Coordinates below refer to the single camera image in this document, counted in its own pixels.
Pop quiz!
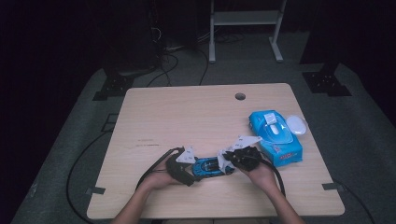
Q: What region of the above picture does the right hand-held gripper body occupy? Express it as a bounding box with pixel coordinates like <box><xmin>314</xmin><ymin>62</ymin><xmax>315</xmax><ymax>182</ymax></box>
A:
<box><xmin>223</xmin><ymin>134</ymin><xmax>262</xmax><ymax>172</ymax></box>

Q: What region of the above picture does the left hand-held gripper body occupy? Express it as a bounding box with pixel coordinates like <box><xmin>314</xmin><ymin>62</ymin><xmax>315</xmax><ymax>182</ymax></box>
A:
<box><xmin>165</xmin><ymin>146</ymin><xmax>197</xmax><ymax>188</ymax></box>

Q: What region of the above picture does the blue toy car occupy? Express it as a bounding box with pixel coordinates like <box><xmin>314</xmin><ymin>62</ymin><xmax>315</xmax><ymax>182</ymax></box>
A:
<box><xmin>191</xmin><ymin>156</ymin><xmax>235</xmax><ymax>180</ymax></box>

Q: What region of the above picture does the blue wet wipes pack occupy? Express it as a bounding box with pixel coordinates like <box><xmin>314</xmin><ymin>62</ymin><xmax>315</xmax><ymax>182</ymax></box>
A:
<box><xmin>247</xmin><ymin>109</ymin><xmax>309</xmax><ymax>167</ymax></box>

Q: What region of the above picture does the person's left hand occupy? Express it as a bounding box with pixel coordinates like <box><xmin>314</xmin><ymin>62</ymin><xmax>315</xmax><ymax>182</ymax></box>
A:
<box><xmin>141</xmin><ymin>160</ymin><xmax>178</xmax><ymax>191</ymax></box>

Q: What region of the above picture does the person's right hand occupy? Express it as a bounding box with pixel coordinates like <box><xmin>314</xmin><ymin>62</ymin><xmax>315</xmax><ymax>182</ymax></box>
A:
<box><xmin>239</xmin><ymin>161</ymin><xmax>276</xmax><ymax>189</ymax></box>

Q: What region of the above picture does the grey tape strip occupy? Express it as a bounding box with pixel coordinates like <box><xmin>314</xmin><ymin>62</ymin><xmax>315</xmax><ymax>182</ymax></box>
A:
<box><xmin>321</xmin><ymin>182</ymin><xmax>345</xmax><ymax>191</ymax></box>
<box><xmin>85</xmin><ymin>186</ymin><xmax>106</xmax><ymax>196</ymax></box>

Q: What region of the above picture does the black metal stand base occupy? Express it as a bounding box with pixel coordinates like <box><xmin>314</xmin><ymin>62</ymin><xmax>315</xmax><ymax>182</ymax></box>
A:
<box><xmin>301</xmin><ymin>60</ymin><xmax>353</xmax><ymax>97</ymax></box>
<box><xmin>92</xmin><ymin>63</ymin><xmax>135</xmax><ymax>102</ymax></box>

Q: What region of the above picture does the white metal stand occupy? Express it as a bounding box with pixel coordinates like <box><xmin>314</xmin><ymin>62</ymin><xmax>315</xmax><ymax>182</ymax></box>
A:
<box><xmin>208</xmin><ymin>0</ymin><xmax>288</xmax><ymax>64</ymax></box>

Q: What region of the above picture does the left hand-held gripper cable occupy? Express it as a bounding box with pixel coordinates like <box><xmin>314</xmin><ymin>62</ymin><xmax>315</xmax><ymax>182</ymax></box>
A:
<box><xmin>135</xmin><ymin>147</ymin><xmax>185</xmax><ymax>190</ymax></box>

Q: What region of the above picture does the hand-held gripper cable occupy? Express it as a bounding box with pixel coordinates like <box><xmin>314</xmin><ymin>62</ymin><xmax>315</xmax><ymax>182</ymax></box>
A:
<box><xmin>135</xmin><ymin>147</ymin><xmax>185</xmax><ymax>190</ymax></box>
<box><xmin>260</xmin><ymin>158</ymin><xmax>287</xmax><ymax>198</ymax></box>

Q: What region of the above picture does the right hand-held gripper cable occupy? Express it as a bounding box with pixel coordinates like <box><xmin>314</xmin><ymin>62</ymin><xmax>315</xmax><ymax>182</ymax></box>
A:
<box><xmin>260</xmin><ymin>158</ymin><xmax>287</xmax><ymax>198</ymax></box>

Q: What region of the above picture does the black floor cable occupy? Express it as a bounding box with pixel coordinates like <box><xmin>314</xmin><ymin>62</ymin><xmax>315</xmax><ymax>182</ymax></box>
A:
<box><xmin>334</xmin><ymin>180</ymin><xmax>376</xmax><ymax>224</ymax></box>
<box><xmin>146</xmin><ymin>52</ymin><xmax>180</xmax><ymax>88</ymax></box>
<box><xmin>198</xmin><ymin>48</ymin><xmax>210</xmax><ymax>87</ymax></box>
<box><xmin>65</xmin><ymin>130</ymin><xmax>108</xmax><ymax>224</ymax></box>

